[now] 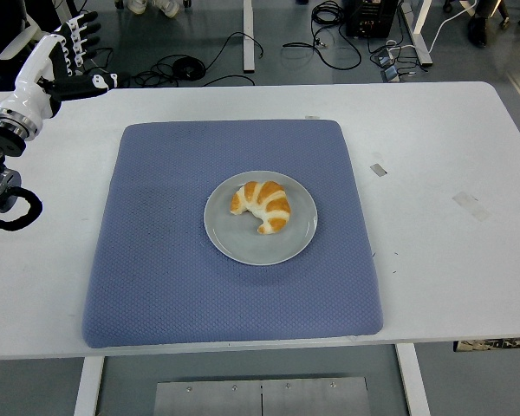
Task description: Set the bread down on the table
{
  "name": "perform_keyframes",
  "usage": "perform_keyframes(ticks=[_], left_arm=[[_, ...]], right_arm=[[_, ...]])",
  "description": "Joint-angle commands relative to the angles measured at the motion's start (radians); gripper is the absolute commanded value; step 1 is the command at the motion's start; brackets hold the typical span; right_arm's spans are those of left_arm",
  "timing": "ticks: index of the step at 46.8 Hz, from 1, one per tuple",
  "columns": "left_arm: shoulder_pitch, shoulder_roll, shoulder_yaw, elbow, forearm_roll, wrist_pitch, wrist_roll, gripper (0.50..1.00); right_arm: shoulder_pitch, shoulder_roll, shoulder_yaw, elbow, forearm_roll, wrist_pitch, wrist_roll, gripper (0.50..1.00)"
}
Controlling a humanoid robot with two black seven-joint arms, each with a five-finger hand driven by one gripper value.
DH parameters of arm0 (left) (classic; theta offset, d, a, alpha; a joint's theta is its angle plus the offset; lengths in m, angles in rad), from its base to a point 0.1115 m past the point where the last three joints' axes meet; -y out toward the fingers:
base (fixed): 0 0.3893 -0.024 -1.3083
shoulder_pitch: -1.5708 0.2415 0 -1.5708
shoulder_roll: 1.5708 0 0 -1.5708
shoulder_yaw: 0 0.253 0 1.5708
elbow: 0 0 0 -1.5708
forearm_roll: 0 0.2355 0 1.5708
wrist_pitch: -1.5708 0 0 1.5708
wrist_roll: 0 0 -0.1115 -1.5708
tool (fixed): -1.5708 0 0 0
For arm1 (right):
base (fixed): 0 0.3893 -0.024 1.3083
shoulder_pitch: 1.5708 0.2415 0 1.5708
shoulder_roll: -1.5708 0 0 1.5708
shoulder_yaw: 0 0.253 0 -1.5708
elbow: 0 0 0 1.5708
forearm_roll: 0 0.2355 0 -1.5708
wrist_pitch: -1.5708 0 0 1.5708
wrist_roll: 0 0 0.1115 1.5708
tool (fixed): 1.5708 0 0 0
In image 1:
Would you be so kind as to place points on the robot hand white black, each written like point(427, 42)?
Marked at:
point(34, 69)

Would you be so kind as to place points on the croissant bread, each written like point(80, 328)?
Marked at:
point(273, 203)

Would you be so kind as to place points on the white chair armrest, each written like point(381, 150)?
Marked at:
point(17, 43)

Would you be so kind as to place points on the person's white shoe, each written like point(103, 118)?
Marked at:
point(169, 6)
point(136, 5)

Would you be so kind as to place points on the white desk foot beam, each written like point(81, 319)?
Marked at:
point(421, 39)
point(248, 39)

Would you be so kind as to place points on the blue quilted mat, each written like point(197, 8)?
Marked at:
point(156, 281)

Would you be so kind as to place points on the grey round plate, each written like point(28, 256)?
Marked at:
point(242, 242)

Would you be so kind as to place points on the white table leg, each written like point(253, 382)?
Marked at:
point(414, 385)
point(86, 390)

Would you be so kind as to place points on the black electronics box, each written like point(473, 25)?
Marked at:
point(368, 17)

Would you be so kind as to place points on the grey foot pedal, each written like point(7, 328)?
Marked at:
point(383, 57)
point(391, 74)

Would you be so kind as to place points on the small grey tape strip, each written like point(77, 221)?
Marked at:
point(378, 170)

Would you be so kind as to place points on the grey metal plate with screws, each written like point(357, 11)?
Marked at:
point(260, 398)

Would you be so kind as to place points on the person's black shoe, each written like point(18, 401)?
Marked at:
point(477, 31)

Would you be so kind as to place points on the long grey tape patch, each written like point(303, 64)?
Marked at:
point(470, 204)

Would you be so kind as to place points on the patterned sticker under table edge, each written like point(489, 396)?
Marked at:
point(494, 344)

